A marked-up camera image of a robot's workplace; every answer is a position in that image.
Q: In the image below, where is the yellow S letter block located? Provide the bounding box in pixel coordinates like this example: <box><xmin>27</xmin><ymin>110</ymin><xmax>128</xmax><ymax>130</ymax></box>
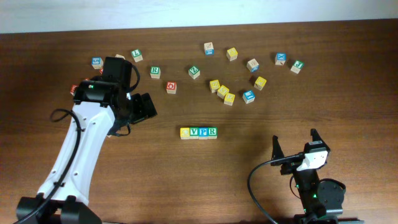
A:
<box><xmin>210</xmin><ymin>80</ymin><xmax>220</xmax><ymax>93</ymax></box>

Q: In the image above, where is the green V letter block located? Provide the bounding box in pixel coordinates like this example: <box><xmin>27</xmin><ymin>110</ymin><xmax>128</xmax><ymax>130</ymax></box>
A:
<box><xmin>190</xmin><ymin>127</ymin><xmax>199</xmax><ymax>139</ymax></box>

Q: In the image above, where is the green r block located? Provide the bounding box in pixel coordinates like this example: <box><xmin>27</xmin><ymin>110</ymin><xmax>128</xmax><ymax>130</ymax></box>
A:
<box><xmin>208</xmin><ymin>127</ymin><xmax>218</xmax><ymax>139</ymax></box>
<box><xmin>150</xmin><ymin>67</ymin><xmax>161</xmax><ymax>79</ymax></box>

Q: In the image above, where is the yellow block cluster middle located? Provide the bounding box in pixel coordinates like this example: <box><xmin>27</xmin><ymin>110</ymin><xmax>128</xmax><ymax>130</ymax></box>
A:
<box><xmin>217</xmin><ymin>85</ymin><xmax>229</xmax><ymax>99</ymax></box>

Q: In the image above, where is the blue X letter block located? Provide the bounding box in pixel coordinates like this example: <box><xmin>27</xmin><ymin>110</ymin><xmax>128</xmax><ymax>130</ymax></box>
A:
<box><xmin>274</xmin><ymin>52</ymin><xmax>287</xmax><ymax>65</ymax></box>

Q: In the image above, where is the yellow block cluster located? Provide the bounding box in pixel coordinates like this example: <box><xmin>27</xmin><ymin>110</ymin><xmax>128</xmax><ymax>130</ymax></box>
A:
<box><xmin>224</xmin><ymin>93</ymin><xmax>236</xmax><ymax>106</ymax></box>
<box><xmin>217</xmin><ymin>85</ymin><xmax>229</xmax><ymax>99</ymax></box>

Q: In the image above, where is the wooden block blue side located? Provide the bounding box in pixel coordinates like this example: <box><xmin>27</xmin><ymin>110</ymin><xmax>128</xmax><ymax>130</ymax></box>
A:
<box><xmin>204</xmin><ymin>42</ymin><xmax>215</xmax><ymax>55</ymax></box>

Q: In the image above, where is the blue S letter block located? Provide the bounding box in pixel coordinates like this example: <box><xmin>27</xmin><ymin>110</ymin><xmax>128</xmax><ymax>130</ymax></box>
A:
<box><xmin>91</xmin><ymin>57</ymin><xmax>104</xmax><ymax>70</ymax></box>

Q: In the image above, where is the red M letter block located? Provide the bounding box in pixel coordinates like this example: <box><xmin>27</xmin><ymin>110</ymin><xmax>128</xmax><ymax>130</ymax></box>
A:
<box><xmin>70</xmin><ymin>85</ymin><xmax>78</xmax><ymax>96</ymax></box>

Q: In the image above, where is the yellow C letter block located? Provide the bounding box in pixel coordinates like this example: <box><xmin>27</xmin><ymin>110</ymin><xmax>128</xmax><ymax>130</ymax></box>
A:
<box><xmin>180</xmin><ymin>128</ymin><xmax>190</xmax><ymax>140</ymax></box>

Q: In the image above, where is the green J letter block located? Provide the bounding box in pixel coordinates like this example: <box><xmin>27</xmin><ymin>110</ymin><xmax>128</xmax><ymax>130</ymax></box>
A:
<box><xmin>290</xmin><ymin>60</ymin><xmax>305</xmax><ymax>74</ymax></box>

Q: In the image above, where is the red O letter block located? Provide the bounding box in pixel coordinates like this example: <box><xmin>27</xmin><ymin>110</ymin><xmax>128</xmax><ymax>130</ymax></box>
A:
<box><xmin>166</xmin><ymin>82</ymin><xmax>177</xmax><ymax>94</ymax></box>

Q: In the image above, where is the plain wooden block yellow edge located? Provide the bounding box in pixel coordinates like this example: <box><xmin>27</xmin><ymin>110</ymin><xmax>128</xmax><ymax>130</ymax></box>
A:
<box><xmin>115</xmin><ymin>54</ymin><xmax>125</xmax><ymax>60</ymax></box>

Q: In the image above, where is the green L letter block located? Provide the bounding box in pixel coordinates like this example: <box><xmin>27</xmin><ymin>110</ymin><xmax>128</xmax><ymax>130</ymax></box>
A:
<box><xmin>131</xmin><ymin>49</ymin><xmax>143</xmax><ymax>62</ymax></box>

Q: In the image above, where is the blue P letter block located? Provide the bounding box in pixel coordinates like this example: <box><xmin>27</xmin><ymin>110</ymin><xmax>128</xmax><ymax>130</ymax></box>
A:
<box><xmin>198</xmin><ymin>127</ymin><xmax>208</xmax><ymax>139</ymax></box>

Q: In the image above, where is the yellow block top right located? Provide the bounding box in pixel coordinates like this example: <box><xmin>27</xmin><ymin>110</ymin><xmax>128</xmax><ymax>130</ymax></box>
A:
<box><xmin>226</xmin><ymin>47</ymin><xmax>238</xmax><ymax>61</ymax></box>

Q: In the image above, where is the blue E letter block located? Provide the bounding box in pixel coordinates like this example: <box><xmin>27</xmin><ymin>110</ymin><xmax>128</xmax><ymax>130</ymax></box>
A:
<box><xmin>243</xmin><ymin>90</ymin><xmax>255</xmax><ymax>104</ymax></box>

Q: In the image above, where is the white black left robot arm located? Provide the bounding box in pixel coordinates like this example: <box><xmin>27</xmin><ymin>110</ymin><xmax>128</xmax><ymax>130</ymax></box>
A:
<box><xmin>16</xmin><ymin>57</ymin><xmax>157</xmax><ymax>223</ymax></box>

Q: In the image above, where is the green Z letter block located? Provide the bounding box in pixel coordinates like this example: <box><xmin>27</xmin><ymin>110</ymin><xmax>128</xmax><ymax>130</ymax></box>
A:
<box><xmin>188</xmin><ymin>66</ymin><xmax>200</xmax><ymax>79</ymax></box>

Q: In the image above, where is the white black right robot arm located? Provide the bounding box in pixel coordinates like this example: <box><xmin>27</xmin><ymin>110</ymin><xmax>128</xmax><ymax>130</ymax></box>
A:
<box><xmin>271</xmin><ymin>129</ymin><xmax>364</xmax><ymax>223</ymax></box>

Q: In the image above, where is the yellow block cluster lower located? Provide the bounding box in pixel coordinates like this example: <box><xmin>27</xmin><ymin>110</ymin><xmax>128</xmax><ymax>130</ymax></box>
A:
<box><xmin>224</xmin><ymin>93</ymin><xmax>236</xmax><ymax>106</ymax></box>

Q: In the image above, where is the wooden block blue edge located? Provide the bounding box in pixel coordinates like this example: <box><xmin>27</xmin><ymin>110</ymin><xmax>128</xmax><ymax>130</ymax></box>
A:
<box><xmin>246</xmin><ymin>58</ymin><xmax>259</xmax><ymax>72</ymax></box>

